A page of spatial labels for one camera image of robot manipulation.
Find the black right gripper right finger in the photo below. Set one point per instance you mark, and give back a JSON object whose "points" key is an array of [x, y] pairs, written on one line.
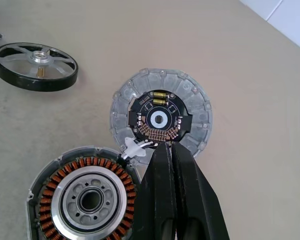
{"points": [[197, 207]]}

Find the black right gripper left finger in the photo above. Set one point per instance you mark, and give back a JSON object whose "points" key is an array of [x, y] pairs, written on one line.
{"points": [[157, 200]]}

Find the black rimmed silver spoked rotor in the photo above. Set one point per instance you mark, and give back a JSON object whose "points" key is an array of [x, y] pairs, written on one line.
{"points": [[38, 60]]}

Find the grey round hinged housing lid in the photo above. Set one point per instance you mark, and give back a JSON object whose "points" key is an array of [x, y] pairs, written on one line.
{"points": [[197, 117]]}

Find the grey motor housing copper windings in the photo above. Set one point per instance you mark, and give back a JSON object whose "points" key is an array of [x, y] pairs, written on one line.
{"points": [[57, 197]]}

